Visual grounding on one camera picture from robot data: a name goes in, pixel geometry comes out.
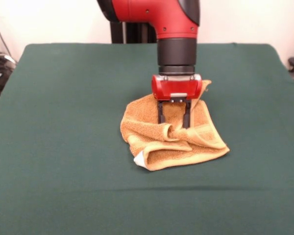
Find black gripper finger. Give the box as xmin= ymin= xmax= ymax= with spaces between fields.
xmin=156 ymin=100 xmax=166 ymax=124
xmin=182 ymin=99 xmax=192 ymax=129

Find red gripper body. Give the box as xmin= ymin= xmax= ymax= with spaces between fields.
xmin=151 ymin=74 xmax=203 ymax=103

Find orange terry towel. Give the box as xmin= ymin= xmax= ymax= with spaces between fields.
xmin=119 ymin=79 xmax=230 ymax=172

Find dark green table cloth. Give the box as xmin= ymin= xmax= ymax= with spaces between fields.
xmin=0 ymin=43 xmax=294 ymax=235

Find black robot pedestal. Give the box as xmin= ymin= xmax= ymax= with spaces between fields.
xmin=109 ymin=21 xmax=159 ymax=44

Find grey cable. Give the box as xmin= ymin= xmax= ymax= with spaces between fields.
xmin=0 ymin=19 xmax=15 ymax=65

